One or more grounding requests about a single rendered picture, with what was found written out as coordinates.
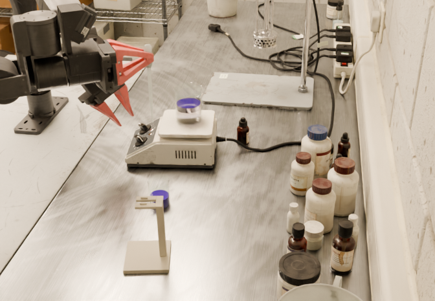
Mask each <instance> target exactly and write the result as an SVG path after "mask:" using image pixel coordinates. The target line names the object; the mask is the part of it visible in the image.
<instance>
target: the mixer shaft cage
mask: <svg viewBox="0 0 435 301"><path fill-rule="evenodd" d="M273 11H274V0H271V27H270V28H269V0H264V23H263V29H260V30H258V0H256V13H255V31H254V32H253V33H252V36H253V38H254V43H253V46H254V47H256V48H259V49H271V48H274V47H276V38H277V37H278V33H277V32H276V31H274V30H273ZM265 46H266V47H265Z"/></svg>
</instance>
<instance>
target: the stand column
mask: <svg viewBox="0 0 435 301"><path fill-rule="evenodd" d="M310 17H311V0H306V7H305V18H304V38H303V50H302V70H301V81H300V86H298V92H299V93H306V92H308V90H307V86H306V75H307V57H308V47H309V28H310Z"/></svg>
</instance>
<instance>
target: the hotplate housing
mask: <svg viewBox="0 0 435 301"><path fill-rule="evenodd" d="M161 120H162V117H160V120H159V124H158V126H157V130H156V133H155V137H154V140H153V142H152V143H151V144H149V145H147V146H145V147H143V148H141V149H139V150H137V151H134V152H133V153H130V154H129V155H126V157H125V162H126V163H127V167H158V168H213V164H214V160H215V154H216V143H217V142H224V141H226V138H225V137H218V136H217V119H216V118H215V119H214V129H213V134H212V136H211V137H210V138H175V137H160V136H158V131H159V127H160V124H161Z"/></svg>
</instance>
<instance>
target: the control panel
mask: <svg viewBox="0 0 435 301"><path fill-rule="evenodd" d="M159 121H160V118H158V119H157V120H154V121H153V122H150V123H149V124H147V125H150V126H151V129H152V130H151V131H150V130H149V131H147V132H146V133H145V134H142V135H140V133H139V132H140V130H141V129H140V128H139V129H137V130H135V133H134V136H135V135H140V136H141V137H147V138H148V139H147V141H146V142H145V143H144V144H143V145H141V146H138V147H136V146H135V143H136V141H137V140H136V139H135V138H134V136H133V138H132V141H131V144H130V146H129V149H128V152H127V155H129V154H130V153H133V152H134V151H137V150H139V149H141V148H143V147H145V146H147V145H149V144H151V143H152V142H153V140H154V137H155V133H156V130H157V126H158V124H159ZM147 125H146V126H147ZM149 133H151V134H150V135H148V134H149Z"/></svg>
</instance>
